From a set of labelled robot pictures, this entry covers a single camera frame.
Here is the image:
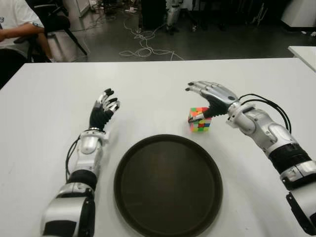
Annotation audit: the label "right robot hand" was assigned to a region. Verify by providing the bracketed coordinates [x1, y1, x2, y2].
[185, 80, 240, 124]

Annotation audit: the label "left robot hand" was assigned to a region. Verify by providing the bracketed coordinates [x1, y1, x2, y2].
[88, 87, 121, 131]

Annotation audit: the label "multicoloured Rubik's cube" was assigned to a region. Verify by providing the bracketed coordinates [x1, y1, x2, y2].
[188, 106, 212, 133]

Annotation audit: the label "round dark brown plate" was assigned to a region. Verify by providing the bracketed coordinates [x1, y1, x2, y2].
[113, 134, 223, 237]

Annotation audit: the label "metal folding stand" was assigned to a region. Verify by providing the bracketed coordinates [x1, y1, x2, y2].
[251, 4, 269, 26]

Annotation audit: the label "standing humanoid robot legs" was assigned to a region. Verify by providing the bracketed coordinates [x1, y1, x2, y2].
[164, 0, 183, 35]

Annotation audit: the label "white side table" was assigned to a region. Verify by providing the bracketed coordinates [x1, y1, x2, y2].
[287, 45, 316, 74]

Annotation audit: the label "black office chair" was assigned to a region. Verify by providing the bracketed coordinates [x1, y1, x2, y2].
[27, 0, 88, 62]

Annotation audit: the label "white cabinet black base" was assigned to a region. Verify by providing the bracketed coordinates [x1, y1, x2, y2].
[280, 0, 316, 33]

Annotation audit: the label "seated person white shirt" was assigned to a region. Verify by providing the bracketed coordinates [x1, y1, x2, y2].
[0, 0, 52, 89]

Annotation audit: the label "tangled white floor cable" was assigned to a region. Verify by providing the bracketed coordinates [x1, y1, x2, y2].
[119, 14, 185, 61]

